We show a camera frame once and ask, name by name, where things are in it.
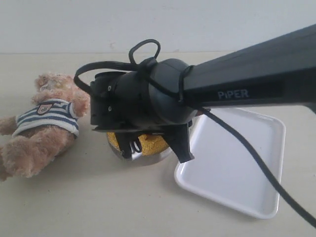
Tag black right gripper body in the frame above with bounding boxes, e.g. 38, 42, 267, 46
90, 71, 167, 135

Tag beige teddy bear striped shirt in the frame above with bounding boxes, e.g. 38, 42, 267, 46
0, 73, 90, 182

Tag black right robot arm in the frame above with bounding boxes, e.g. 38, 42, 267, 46
90, 25, 316, 163

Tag yellow millet grains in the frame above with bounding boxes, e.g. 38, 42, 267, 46
107, 132, 171, 157

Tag round metal bowl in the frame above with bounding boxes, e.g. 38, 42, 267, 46
107, 132, 172, 166

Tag white rectangular plastic tray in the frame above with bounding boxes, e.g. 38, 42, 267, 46
174, 108, 286, 219

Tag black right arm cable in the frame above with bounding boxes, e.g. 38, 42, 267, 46
73, 39, 316, 229

